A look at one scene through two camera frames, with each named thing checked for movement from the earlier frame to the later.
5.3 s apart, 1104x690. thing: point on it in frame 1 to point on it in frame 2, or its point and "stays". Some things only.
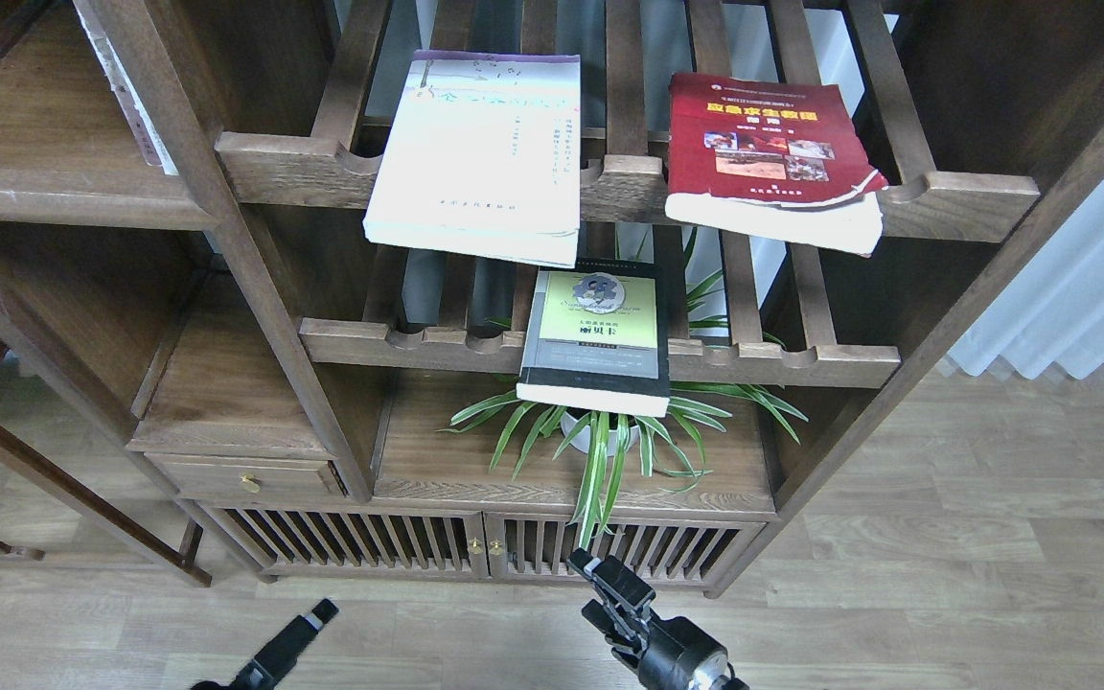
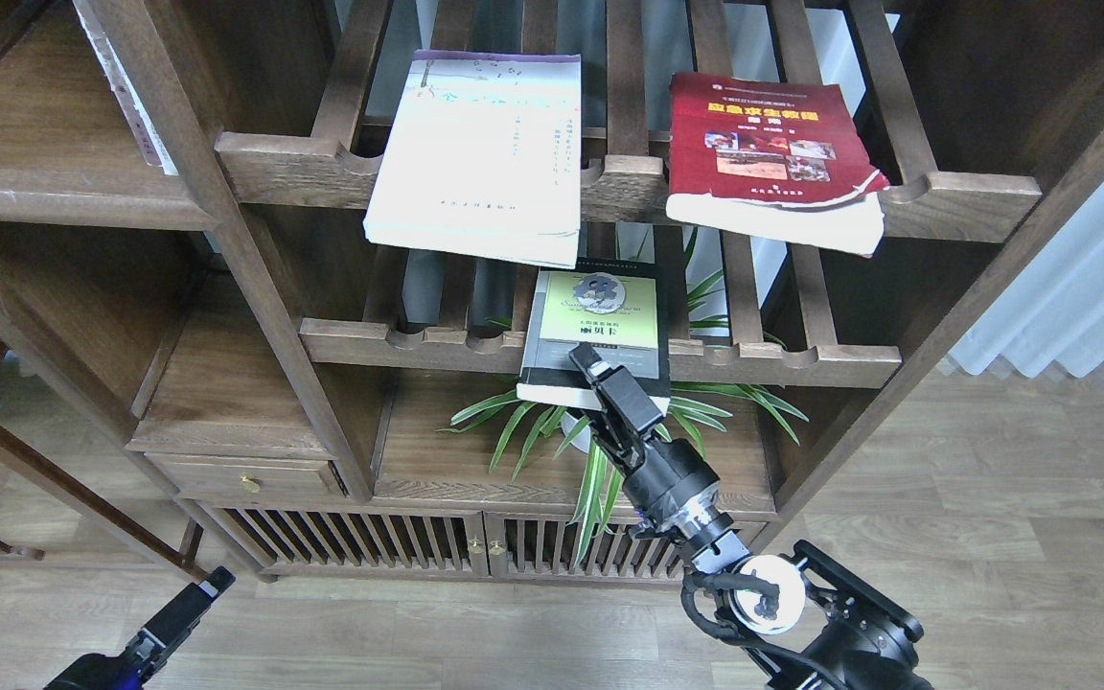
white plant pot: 583,440 stays
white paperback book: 484,158 stays
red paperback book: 779,163 stays
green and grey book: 596,337 stays
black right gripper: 678,655 to 668,486
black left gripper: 276,659 to 161,635
